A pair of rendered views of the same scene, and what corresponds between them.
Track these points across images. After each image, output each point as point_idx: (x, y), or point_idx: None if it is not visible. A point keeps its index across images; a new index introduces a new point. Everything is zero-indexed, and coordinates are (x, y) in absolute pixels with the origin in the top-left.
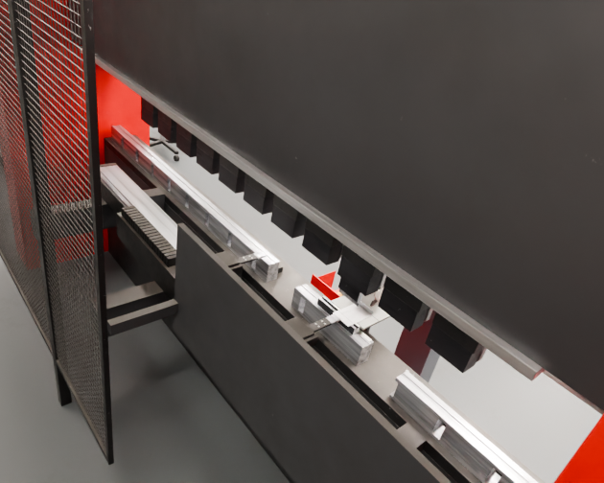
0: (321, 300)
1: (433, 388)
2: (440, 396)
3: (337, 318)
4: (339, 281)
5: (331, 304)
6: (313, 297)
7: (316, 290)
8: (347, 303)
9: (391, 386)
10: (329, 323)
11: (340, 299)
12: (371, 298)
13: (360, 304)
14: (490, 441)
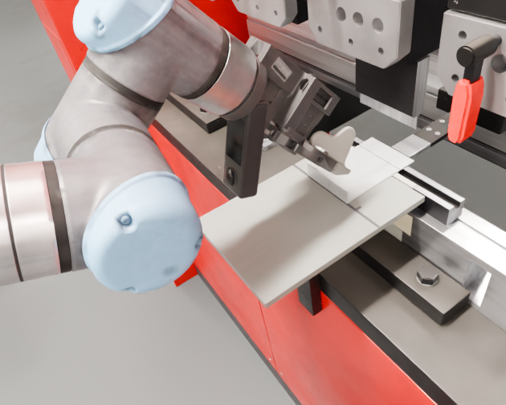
0: (453, 192)
1: (204, 162)
2: (199, 153)
3: (398, 146)
4: (425, 90)
5: (422, 188)
6: (481, 239)
7: (471, 404)
8: (373, 197)
9: (278, 153)
10: (418, 132)
11: (395, 206)
12: (298, 227)
13: (336, 189)
14: (163, 116)
